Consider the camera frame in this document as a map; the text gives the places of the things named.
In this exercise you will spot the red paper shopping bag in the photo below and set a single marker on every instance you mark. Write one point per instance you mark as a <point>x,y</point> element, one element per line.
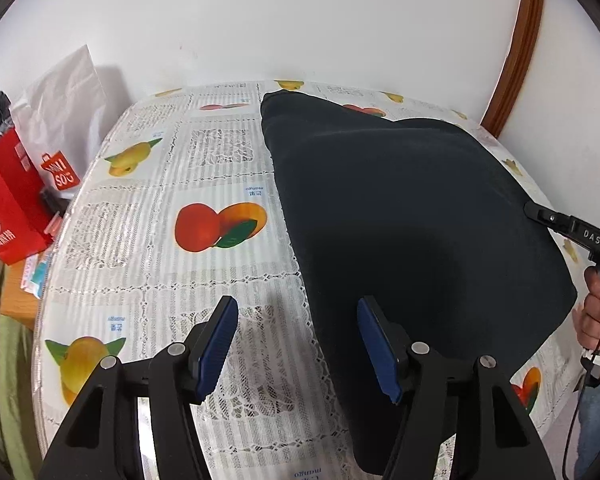
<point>24,215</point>

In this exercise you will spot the fruit print lace tablecloth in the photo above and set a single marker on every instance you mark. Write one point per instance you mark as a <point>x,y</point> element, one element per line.
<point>120,285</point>

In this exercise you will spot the blue white small box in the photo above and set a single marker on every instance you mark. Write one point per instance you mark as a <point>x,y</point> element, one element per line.
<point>34,274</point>

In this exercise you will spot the brown wooden door frame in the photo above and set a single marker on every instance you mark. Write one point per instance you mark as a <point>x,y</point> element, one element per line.
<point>516,65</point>

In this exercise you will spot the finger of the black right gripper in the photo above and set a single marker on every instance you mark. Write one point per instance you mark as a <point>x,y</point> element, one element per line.
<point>553,220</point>

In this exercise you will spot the blue sleeve forearm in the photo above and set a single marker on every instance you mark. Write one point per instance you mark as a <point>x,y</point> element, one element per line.
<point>589,439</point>

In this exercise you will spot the white Miniso plastic bag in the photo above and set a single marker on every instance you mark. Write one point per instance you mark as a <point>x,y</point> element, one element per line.
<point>61,120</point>

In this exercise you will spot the black sweatshirt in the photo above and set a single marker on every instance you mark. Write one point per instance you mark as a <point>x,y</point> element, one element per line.
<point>420,216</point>

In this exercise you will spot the wooden bedside cabinet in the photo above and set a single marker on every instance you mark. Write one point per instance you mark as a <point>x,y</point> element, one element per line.
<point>15,302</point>

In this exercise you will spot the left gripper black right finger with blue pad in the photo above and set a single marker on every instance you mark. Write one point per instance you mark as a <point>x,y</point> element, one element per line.
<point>471,401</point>

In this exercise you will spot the green bed sheet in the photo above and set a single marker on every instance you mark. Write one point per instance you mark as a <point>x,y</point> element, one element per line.
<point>16,408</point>

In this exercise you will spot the person's right hand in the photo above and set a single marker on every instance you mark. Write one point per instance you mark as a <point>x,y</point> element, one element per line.
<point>586,316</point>

